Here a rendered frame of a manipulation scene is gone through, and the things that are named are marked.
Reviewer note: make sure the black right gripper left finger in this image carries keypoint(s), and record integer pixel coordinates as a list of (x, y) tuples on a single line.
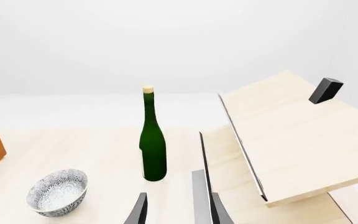
[(138, 213)]

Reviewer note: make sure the white bowl with grey pattern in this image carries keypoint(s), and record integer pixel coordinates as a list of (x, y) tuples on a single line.
[(57, 193)]

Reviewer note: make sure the green wine bottle with cork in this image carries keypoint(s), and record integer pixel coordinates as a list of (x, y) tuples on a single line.
[(152, 149)]

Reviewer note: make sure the pale wooden rack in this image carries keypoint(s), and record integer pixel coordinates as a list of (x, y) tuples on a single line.
[(291, 144)]

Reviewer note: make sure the black block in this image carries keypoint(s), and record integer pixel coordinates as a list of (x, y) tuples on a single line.
[(325, 91)]

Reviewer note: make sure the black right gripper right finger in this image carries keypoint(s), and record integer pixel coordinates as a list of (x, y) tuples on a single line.
[(222, 213)]

